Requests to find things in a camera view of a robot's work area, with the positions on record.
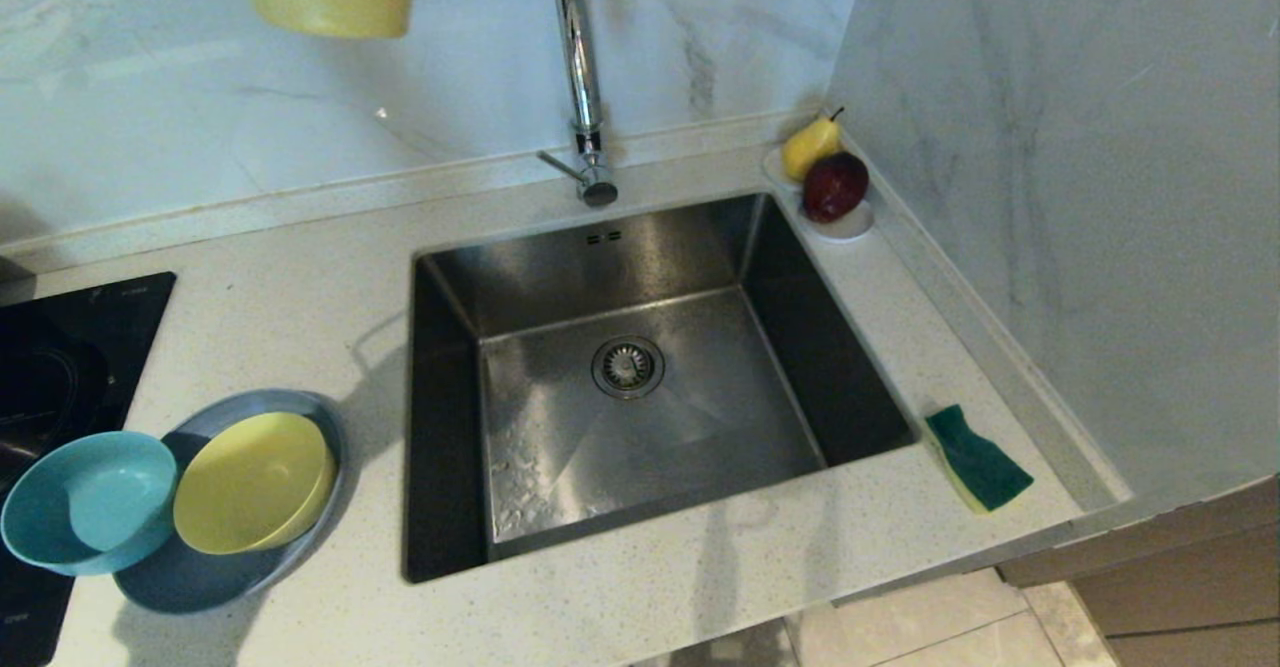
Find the grey-blue plate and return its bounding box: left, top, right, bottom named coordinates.
left=113, top=388, right=348, bottom=616

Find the teal bowl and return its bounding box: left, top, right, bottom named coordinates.
left=0, top=432, right=179, bottom=578

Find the chrome kitchen faucet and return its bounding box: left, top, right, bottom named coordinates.
left=555, top=0, right=621, bottom=211

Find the stainless steel sink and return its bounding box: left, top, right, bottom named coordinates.
left=402, top=192, right=919, bottom=585

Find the green and yellow sponge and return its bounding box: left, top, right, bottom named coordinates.
left=924, top=404, right=1035, bottom=514

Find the light wood cabinet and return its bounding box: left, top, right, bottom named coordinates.
left=997, top=474, right=1280, bottom=667

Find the black induction cooktop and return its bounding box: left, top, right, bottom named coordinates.
left=0, top=270, right=178, bottom=667

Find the dark red apple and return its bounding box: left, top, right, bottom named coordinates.
left=800, top=151, right=869, bottom=225

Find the yellow bowl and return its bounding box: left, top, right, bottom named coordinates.
left=173, top=412, right=337, bottom=556

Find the chrome faucet lever handle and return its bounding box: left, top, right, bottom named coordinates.
left=537, top=151, right=591, bottom=186

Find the metal sink drain strainer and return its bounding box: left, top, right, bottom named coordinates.
left=591, top=336, right=667, bottom=401

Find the yellow pear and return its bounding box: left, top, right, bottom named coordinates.
left=781, top=107, right=846, bottom=185

